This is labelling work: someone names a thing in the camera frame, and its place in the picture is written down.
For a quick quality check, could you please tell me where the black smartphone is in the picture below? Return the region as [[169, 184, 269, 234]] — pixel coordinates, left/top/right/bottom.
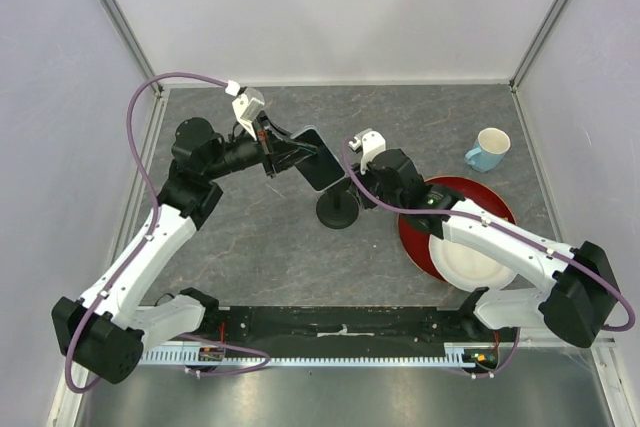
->
[[293, 126, 345, 192]]

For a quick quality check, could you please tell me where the black phone stand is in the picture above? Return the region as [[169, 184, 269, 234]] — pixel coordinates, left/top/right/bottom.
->
[[316, 183, 359, 230]]

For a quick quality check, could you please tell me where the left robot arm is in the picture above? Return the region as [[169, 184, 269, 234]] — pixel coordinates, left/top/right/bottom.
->
[[52, 113, 317, 384]]

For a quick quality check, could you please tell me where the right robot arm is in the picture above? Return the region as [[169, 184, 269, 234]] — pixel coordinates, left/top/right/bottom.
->
[[343, 141, 624, 348]]

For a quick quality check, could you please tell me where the red round tray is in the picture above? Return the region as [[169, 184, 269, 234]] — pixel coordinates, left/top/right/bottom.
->
[[398, 176, 516, 282]]

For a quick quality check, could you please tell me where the blue mug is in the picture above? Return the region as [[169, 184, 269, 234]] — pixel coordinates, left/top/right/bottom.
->
[[464, 127, 511, 173]]

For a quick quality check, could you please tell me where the white paper plate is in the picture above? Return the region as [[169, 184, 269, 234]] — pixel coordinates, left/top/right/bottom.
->
[[428, 236, 517, 292]]

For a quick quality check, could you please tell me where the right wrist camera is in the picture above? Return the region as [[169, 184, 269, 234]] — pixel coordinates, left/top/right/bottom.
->
[[348, 129, 387, 175]]

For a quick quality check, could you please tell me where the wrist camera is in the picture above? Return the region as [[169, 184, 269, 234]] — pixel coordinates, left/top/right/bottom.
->
[[232, 87, 265, 136], [348, 129, 387, 175]]

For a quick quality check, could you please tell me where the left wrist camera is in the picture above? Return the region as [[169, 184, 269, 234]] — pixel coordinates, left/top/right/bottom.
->
[[232, 87, 265, 136]]

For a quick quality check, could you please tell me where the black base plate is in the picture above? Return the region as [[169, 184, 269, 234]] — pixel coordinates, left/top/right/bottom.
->
[[192, 306, 516, 356]]

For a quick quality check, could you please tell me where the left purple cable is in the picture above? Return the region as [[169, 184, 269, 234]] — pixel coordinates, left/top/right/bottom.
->
[[64, 71, 271, 393]]

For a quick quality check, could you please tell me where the purple cable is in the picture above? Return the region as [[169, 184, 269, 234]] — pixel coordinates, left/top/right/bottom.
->
[[341, 139, 636, 379], [64, 71, 271, 393]]

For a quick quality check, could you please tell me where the blue cable duct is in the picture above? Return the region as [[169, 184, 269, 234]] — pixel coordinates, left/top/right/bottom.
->
[[140, 342, 498, 369]]

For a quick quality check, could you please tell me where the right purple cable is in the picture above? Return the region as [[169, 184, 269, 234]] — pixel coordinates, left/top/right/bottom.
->
[[341, 139, 636, 379]]

